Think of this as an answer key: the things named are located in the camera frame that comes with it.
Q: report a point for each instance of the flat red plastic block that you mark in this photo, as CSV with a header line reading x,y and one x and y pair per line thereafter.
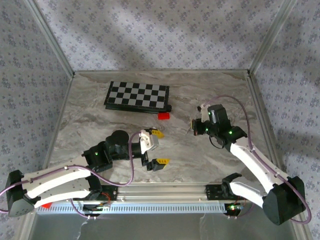
x,y
47,205

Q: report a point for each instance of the small red plastic block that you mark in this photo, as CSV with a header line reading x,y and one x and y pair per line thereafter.
x,y
164,116

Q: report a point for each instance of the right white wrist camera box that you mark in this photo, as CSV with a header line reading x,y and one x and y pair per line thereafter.
x,y
205,114

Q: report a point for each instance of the black grey folding chessboard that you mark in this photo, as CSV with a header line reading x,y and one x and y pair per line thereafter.
x,y
137,96

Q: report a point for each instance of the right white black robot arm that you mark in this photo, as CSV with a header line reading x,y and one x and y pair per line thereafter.
x,y
250,160

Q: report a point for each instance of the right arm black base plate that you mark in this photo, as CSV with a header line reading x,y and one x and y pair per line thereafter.
x,y
212,192

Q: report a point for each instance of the aluminium table side rail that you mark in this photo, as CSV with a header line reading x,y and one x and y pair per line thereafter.
x,y
262,112
58,125

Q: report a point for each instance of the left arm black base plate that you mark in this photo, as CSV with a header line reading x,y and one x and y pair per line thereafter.
x,y
113,193

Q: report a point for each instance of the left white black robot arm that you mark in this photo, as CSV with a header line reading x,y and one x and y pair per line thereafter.
x,y
50,182

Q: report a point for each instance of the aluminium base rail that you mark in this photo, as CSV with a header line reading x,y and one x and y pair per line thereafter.
x,y
162,191

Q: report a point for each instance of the aluminium frame post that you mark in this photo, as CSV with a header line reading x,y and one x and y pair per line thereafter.
x,y
53,42
270,37

